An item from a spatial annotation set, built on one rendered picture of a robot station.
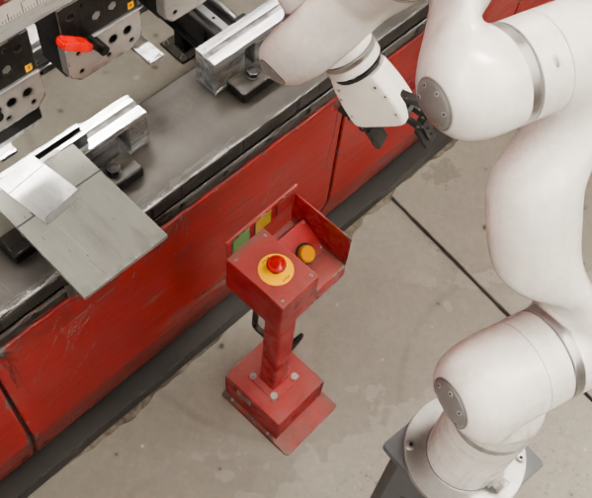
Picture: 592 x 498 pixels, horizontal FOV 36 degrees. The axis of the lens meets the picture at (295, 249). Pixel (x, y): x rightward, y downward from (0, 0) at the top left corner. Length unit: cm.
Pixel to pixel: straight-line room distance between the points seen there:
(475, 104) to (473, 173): 216
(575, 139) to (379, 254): 186
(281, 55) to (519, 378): 50
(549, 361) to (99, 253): 81
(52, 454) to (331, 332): 83
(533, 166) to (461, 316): 179
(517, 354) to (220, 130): 98
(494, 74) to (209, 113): 113
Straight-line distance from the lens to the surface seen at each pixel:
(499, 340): 107
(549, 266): 98
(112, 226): 159
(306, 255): 188
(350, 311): 264
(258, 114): 189
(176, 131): 186
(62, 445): 246
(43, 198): 164
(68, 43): 143
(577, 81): 88
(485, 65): 82
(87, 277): 155
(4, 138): 159
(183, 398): 252
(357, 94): 133
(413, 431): 144
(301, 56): 116
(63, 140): 172
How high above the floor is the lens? 235
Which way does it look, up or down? 60 degrees down
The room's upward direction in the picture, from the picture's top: 8 degrees clockwise
